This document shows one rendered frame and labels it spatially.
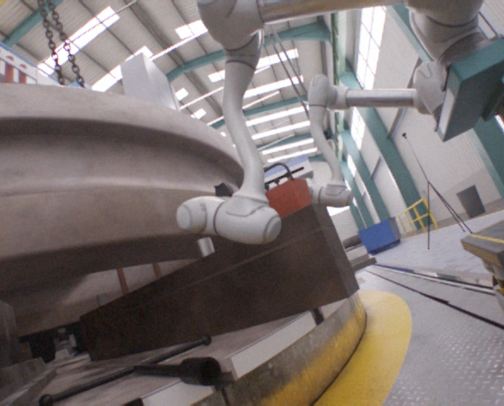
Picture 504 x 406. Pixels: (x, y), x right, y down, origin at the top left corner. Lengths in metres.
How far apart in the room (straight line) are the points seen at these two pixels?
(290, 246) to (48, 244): 0.97
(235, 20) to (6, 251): 1.16
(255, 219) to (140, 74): 6.96
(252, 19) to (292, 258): 0.85
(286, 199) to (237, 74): 0.53
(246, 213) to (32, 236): 0.94
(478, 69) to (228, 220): 0.76
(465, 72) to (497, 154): 9.18
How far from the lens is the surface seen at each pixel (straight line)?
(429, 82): 1.45
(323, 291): 1.21
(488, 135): 10.15
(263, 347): 1.04
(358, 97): 1.78
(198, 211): 0.86
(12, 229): 1.46
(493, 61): 0.95
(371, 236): 10.95
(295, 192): 1.23
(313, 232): 1.19
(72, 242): 1.44
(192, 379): 0.77
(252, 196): 0.82
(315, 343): 1.31
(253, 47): 1.01
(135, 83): 7.56
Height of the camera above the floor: 0.47
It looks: 15 degrees up
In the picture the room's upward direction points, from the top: 21 degrees counter-clockwise
